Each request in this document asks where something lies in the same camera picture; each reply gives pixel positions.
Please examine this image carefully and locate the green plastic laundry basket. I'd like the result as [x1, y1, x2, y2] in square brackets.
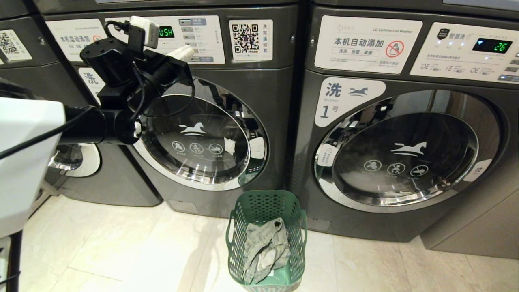
[225, 189, 308, 292]

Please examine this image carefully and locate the grey front-load washing machine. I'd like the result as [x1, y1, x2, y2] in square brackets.
[0, 0, 163, 208]
[34, 0, 302, 219]
[290, 0, 519, 260]

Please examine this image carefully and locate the black cable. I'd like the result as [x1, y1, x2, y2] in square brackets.
[0, 105, 99, 159]
[138, 76, 196, 118]
[7, 230, 24, 292]

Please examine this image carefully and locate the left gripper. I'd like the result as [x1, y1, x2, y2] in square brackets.
[133, 44, 195, 111]

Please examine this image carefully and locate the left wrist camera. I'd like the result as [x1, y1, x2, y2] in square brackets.
[128, 16, 160, 51]

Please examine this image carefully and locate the round glass washer door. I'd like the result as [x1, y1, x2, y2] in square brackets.
[313, 89, 502, 214]
[47, 142, 102, 179]
[132, 76, 270, 192]

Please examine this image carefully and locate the grey crumpled garment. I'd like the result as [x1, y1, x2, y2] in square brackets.
[242, 217, 291, 285]

